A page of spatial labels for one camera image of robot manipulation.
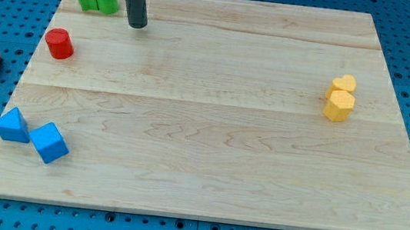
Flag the green cylinder block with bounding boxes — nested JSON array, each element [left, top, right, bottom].
[[96, 0, 119, 15]]

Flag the red cylinder block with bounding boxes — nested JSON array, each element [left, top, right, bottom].
[[44, 28, 75, 60]]

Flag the blue cube block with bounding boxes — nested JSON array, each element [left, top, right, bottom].
[[29, 122, 69, 165]]

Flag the yellow heart block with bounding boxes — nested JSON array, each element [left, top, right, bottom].
[[325, 74, 357, 98]]

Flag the yellow hexagon block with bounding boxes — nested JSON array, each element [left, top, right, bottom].
[[322, 90, 355, 122]]

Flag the blue triangle block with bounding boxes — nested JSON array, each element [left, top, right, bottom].
[[0, 107, 30, 143]]

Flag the wooden board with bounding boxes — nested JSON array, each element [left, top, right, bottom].
[[0, 0, 410, 230]]

